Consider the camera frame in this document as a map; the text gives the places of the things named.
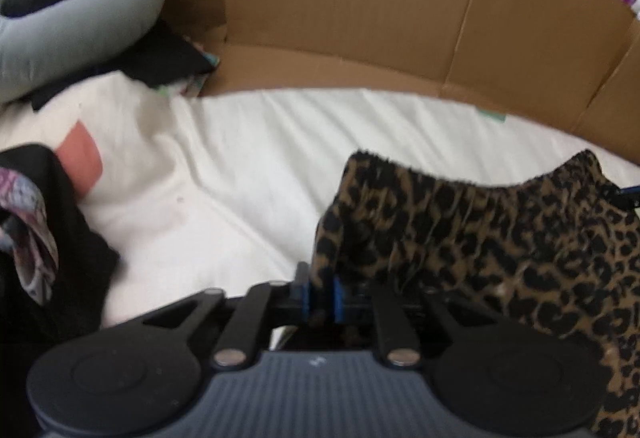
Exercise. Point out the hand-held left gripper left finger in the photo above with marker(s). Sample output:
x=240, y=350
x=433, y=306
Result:
x=303, y=298

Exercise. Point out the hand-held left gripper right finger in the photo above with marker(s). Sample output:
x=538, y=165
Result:
x=337, y=300

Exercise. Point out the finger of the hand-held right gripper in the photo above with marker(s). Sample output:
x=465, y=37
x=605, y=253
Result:
x=631, y=198

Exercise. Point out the leopard print pants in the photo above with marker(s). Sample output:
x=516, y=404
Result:
x=500, y=243

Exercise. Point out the cream bear print bed sheet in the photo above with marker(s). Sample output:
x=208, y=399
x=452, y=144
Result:
x=250, y=168

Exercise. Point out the black garment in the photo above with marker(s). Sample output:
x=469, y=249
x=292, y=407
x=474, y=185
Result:
x=75, y=243

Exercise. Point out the black cloth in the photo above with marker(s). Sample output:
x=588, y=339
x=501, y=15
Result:
x=165, y=58

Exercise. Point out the brown cardboard sheet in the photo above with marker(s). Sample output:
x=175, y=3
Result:
x=350, y=8

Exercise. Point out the grey neck pillow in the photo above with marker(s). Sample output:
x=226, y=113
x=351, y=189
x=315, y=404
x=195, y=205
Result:
x=100, y=8

